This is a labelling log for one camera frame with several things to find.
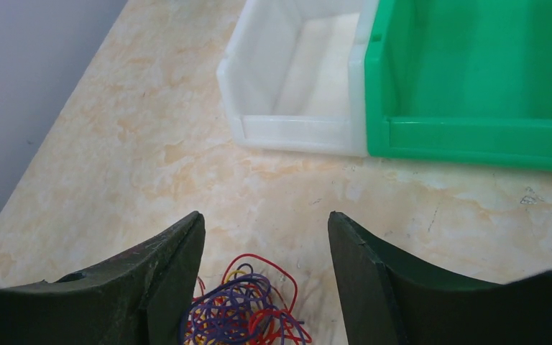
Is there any white plastic bin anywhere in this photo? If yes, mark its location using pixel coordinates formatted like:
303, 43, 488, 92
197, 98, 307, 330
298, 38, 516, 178
216, 1, 379, 157

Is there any green plastic bin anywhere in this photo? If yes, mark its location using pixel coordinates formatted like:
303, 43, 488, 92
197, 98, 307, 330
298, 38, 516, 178
364, 1, 552, 171

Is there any red tangled cable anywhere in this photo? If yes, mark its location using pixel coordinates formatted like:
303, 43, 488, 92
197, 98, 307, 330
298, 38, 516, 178
185, 253, 313, 345

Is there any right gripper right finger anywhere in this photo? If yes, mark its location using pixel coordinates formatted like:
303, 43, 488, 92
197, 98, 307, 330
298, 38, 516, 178
328, 212, 552, 344

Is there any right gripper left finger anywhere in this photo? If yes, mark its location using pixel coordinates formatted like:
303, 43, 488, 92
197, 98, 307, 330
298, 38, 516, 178
0, 211, 206, 344

